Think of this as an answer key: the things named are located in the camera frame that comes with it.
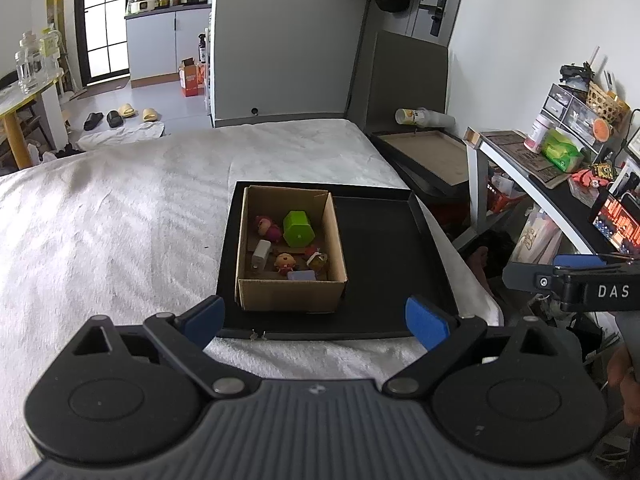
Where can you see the white floor towel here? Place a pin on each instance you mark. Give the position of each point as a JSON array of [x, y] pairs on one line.
[[120, 135]]

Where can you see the brown cardboard box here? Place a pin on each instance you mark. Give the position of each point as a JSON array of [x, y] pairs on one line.
[[290, 297]]

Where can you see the white wall charger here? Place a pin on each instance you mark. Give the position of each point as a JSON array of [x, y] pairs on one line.
[[261, 252]]

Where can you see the pink plush toy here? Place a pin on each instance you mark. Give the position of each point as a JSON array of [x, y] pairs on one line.
[[270, 229]]

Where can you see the wicker basket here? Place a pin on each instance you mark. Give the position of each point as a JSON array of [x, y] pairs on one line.
[[606, 102]]

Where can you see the black slipper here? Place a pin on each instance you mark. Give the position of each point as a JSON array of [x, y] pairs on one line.
[[115, 119], [93, 121]]

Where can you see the green toy house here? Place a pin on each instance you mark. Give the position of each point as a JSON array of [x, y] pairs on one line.
[[298, 229]]

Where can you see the framed colourful picture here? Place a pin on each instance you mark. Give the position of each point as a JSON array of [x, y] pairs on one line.
[[620, 225]]

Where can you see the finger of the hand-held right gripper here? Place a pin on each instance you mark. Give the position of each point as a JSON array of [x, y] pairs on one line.
[[527, 276], [580, 261]]

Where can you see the clear glass bottle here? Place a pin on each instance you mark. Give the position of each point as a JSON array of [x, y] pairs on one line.
[[29, 67]]

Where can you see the pale green bottle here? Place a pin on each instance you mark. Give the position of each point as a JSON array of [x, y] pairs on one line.
[[50, 42]]

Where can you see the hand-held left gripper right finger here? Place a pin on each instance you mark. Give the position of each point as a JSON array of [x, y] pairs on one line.
[[429, 322]]

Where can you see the white table with yellow leg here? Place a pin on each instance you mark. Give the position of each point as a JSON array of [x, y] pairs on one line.
[[20, 105]]

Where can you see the grey entrance door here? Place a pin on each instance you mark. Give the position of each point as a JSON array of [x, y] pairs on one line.
[[457, 0]]

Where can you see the red-haired doll figurine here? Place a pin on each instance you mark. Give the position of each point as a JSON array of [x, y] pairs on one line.
[[286, 262]]

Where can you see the white kitchen appliance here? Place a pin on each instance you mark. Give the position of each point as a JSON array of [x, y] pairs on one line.
[[141, 6]]

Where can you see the black picture frame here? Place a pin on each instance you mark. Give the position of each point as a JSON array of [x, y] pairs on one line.
[[425, 152]]

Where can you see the black-framed glass door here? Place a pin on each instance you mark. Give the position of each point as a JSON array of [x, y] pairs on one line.
[[102, 15]]

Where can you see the dark spray bottle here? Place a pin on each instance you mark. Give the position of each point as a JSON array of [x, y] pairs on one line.
[[202, 50]]

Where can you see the red toy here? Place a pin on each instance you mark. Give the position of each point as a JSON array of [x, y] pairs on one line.
[[587, 178]]

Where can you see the black door lock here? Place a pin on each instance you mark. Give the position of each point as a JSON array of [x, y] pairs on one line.
[[438, 15]]

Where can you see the black desk with white frame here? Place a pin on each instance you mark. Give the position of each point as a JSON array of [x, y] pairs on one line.
[[550, 195]]

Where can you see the grey upright board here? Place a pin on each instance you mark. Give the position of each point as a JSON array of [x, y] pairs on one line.
[[400, 80]]

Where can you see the white kitchen cabinet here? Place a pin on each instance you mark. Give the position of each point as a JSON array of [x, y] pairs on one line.
[[155, 45]]

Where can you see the yellow slipper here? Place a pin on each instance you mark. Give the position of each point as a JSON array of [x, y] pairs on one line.
[[150, 114], [127, 110]]

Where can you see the brown patterned mat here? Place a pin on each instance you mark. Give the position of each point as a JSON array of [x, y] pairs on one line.
[[515, 152]]

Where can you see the black model figure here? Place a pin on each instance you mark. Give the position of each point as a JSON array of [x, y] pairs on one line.
[[576, 76]]

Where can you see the white shopping bag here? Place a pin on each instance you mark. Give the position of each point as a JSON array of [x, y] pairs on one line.
[[537, 235]]

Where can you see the white pill bottle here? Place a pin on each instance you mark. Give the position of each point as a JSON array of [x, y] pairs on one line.
[[537, 134]]

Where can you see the green wipes pack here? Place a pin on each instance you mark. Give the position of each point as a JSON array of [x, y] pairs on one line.
[[561, 151]]

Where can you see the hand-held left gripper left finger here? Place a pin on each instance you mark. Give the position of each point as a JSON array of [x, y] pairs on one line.
[[202, 320]]

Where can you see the person's right hand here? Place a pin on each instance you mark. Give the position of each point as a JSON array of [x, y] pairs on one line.
[[627, 390]]

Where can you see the orange box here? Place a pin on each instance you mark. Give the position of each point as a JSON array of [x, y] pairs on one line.
[[502, 195]]

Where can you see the black shallow tray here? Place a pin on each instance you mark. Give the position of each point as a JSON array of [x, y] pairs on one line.
[[385, 260]]

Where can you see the orange carton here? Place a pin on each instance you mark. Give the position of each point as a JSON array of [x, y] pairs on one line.
[[191, 80]]

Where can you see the cylindrical snack can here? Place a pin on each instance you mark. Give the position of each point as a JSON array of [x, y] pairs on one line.
[[425, 117]]

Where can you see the grey drawer organizer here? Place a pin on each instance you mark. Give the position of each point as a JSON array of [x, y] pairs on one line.
[[565, 107]]

